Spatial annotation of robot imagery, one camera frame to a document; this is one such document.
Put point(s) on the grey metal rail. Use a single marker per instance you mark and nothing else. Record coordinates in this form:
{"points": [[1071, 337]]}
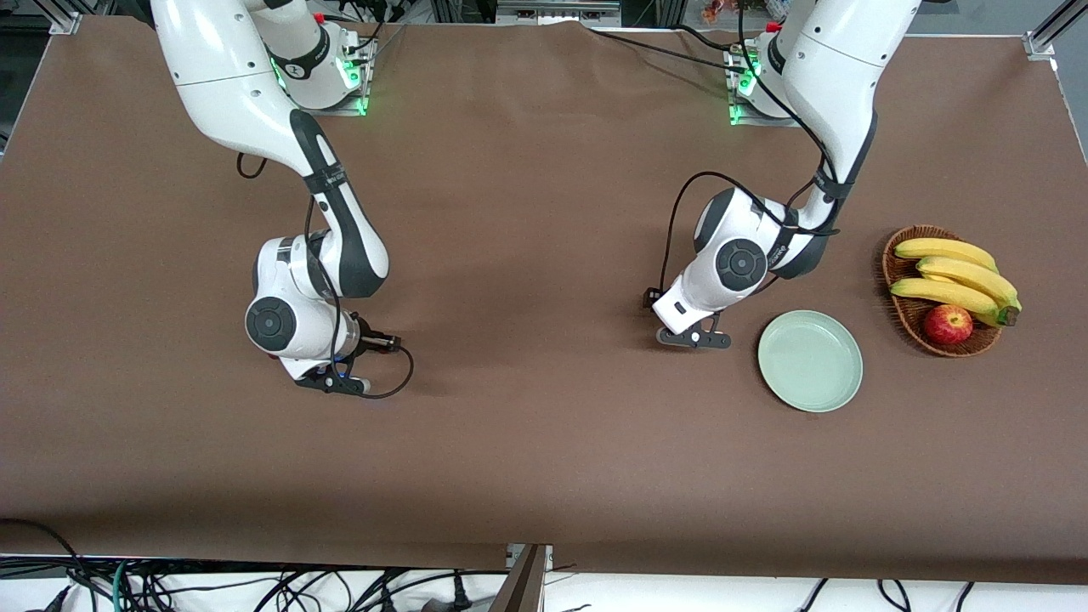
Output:
{"points": [[557, 13]]}

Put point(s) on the brown wicker basket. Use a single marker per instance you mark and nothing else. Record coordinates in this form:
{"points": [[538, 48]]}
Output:
{"points": [[914, 319]]}

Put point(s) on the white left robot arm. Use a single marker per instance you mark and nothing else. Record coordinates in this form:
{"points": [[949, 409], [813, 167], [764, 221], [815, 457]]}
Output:
{"points": [[841, 76]]}

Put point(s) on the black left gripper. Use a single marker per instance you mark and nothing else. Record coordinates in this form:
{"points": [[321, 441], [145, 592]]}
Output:
{"points": [[647, 301]]}

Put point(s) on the brown table cover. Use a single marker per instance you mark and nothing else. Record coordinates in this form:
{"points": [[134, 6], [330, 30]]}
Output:
{"points": [[544, 255]]}

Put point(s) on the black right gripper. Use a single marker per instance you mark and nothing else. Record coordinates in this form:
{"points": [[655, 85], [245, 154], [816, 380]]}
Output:
{"points": [[360, 330]]}

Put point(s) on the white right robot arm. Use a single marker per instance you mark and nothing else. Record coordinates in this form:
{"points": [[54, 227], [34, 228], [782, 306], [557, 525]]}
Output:
{"points": [[229, 76]]}

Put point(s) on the red apple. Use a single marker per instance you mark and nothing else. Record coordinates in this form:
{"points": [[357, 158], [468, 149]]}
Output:
{"points": [[948, 325]]}

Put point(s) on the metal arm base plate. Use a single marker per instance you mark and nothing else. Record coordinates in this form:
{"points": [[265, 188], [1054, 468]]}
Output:
{"points": [[748, 119], [340, 109]]}

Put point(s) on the yellow banana bunch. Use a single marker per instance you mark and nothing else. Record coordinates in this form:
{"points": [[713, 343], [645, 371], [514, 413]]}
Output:
{"points": [[960, 272]]}

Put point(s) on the aluminium frame profile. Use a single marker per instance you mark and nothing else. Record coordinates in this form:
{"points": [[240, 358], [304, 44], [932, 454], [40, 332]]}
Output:
{"points": [[1041, 42], [68, 24]]}

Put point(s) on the aluminium beam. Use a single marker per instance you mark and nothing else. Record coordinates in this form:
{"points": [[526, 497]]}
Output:
{"points": [[520, 586]]}

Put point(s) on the light green plate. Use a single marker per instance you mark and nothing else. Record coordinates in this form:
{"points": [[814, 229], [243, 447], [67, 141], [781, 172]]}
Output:
{"points": [[810, 361]]}

